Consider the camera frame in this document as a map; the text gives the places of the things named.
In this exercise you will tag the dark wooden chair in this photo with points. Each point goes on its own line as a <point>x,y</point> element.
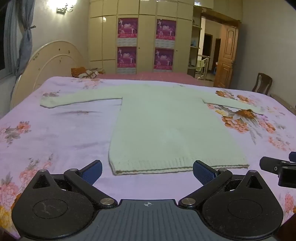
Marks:
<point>262,83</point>

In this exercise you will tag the small blue container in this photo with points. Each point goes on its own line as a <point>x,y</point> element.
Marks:
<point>193,43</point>

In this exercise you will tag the yellow-green cloth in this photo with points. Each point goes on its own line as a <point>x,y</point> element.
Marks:
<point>200,63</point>

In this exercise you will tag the brown wooden door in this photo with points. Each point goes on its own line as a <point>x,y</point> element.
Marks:
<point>227,55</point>

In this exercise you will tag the beige wardrobe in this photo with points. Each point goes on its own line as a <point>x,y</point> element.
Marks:
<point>145,34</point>

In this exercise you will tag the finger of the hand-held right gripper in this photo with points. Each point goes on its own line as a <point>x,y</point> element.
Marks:
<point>269,164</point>
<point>293,157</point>

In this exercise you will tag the pink bedsheet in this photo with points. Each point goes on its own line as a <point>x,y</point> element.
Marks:
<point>150,76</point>

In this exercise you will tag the grey-blue curtain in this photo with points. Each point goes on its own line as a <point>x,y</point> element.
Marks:
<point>25,41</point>

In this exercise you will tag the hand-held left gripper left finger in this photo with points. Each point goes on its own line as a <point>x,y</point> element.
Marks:
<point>93,172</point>

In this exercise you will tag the orange pillow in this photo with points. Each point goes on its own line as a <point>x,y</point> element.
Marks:
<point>76,71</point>

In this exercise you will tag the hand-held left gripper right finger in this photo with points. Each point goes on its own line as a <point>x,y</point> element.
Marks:
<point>203,172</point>

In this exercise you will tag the floral pillow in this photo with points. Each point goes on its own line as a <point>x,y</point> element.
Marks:
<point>91,73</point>

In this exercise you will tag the purple wall poster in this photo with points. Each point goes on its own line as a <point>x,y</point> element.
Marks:
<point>166,29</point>
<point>126,57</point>
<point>164,59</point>
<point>127,27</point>

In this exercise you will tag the wooden door frame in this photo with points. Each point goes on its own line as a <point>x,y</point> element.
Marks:
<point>219,19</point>

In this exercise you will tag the cream arched headboard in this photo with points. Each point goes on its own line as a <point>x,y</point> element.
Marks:
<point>50,62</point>

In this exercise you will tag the dark window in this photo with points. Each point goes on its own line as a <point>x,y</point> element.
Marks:
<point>1,46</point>

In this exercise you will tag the pale green knit sweater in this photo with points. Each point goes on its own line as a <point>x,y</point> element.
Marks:
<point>161,120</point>

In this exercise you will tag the purple floral bedsheet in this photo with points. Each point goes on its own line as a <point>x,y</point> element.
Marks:
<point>69,139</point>

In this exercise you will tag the wall lamp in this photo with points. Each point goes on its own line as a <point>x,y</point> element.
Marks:
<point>64,8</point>

